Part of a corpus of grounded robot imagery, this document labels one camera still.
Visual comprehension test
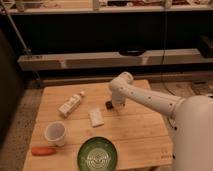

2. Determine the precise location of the white eraser block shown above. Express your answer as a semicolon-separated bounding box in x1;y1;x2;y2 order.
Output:
89;108;104;127

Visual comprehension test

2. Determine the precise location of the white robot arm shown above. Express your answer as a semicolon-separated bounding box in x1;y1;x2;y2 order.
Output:
109;72;213;171

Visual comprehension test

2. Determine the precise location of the white carton bottle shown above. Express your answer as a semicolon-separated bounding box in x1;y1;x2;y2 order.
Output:
58;91;85;118

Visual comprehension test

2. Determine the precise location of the long white shelf beam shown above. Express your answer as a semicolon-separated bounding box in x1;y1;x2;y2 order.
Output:
18;49;213;71

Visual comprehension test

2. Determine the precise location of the green patterned plate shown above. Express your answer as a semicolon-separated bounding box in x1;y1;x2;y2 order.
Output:
77;137;118;171

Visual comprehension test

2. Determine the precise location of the black bowl on shelf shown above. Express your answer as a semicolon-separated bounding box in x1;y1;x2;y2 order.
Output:
119;49;146;56

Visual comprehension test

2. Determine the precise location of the clear plastic cup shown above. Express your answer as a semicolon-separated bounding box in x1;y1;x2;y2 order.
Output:
44;122;66;147

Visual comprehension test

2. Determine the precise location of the orange carrot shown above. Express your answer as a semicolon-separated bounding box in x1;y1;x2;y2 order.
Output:
31;147;56;156

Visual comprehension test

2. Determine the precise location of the metal diagonal pole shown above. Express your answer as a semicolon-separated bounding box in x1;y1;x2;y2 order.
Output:
0;0;42;88

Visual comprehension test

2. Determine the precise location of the upper wooden shelf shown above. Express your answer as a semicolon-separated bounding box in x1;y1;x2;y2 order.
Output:
0;0;213;15

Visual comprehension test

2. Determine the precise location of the black hanging cable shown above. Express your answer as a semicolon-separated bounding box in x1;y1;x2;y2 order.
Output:
159;6;174;88

